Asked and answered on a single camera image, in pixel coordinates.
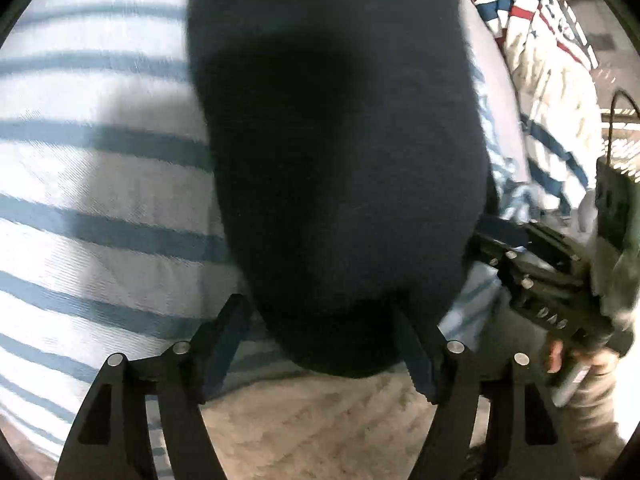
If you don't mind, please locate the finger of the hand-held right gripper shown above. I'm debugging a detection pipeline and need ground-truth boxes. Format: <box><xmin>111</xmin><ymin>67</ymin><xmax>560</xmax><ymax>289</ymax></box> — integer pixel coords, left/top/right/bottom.
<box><xmin>467</xmin><ymin>212</ymin><xmax>533</xmax><ymax>266</ymax></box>

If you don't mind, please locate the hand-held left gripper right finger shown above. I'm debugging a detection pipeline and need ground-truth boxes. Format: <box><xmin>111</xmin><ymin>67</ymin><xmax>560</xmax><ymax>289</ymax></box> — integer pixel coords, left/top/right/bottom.
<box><xmin>392</xmin><ymin>305</ymin><xmax>581</xmax><ymax>480</ymax></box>

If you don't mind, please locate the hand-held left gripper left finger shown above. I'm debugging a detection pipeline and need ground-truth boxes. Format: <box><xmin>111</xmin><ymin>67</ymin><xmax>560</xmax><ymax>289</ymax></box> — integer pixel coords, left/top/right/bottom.
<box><xmin>54</xmin><ymin>292</ymin><xmax>252</xmax><ymax>480</ymax></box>

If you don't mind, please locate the navy knit cardigan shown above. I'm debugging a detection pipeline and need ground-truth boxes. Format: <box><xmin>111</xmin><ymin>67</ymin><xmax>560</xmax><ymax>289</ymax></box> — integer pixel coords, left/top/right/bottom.
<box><xmin>185</xmin><ymin>0</ymin><xmax>498</xmax><ymax>378</ymax></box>

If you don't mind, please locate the person's right hand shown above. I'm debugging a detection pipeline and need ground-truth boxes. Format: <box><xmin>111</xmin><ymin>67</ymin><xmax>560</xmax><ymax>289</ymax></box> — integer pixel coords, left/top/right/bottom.
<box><xmin>542</xmin><ymin>337</ymin><xmax>618</xmax><ymax>376</ymax></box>

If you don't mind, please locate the pale fluffy rug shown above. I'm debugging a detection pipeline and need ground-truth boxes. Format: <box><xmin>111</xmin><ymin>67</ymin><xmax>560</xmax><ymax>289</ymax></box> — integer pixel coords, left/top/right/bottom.
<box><xmin>197</xmin><ymin>360</ymin><xmax>491</xmax><ymax>480</ymax></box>

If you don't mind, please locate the grey bed sheet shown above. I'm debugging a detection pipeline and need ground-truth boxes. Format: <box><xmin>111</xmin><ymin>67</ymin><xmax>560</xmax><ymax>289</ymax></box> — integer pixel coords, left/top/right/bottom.
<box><xmin>455</xmin><ymin>0</ymin><xmax>531</xmax><ymax>186</ymax></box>

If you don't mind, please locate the white red blue printed cloth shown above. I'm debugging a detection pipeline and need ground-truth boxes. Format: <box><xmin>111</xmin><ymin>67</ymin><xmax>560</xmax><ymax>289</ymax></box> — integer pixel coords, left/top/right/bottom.
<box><xmin>450</xmin><ymin>0</ymin><xmax>606</xmax><ymax>216</ymax></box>

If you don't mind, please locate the blue striped blanket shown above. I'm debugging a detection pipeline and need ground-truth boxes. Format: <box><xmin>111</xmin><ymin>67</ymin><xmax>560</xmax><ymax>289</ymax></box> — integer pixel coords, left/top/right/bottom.
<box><xmin>0</xmin><ymin>0</ymin><xmax>543</xmax><ymax>476</ymax></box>

